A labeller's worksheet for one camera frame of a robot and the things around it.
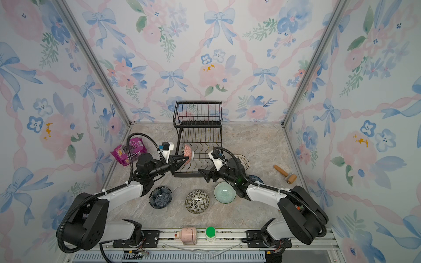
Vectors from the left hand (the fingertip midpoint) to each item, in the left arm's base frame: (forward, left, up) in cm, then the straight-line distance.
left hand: (188, 158), depth 79 cm
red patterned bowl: (+2, 0, +2) cm, 3 cm away
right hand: (-1, -8, -4) cm, 9 cm away
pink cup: (-31, -2, -11) cm, 33 cm away
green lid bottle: (-30, -11, -10) cm, 34 cm away
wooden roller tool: (-1, -55, -18) cm, 58 cm away
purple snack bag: (+13, +43, -13) cm, 47 cm away
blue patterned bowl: (-3, -34, -15) cm, 38 cm away
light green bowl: (-10, -18, -18) cm, 27 cm away
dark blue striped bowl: (-13, +16, -18) cm, 27 cm away
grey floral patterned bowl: (-15, -4, -18) cm, 24 cm away
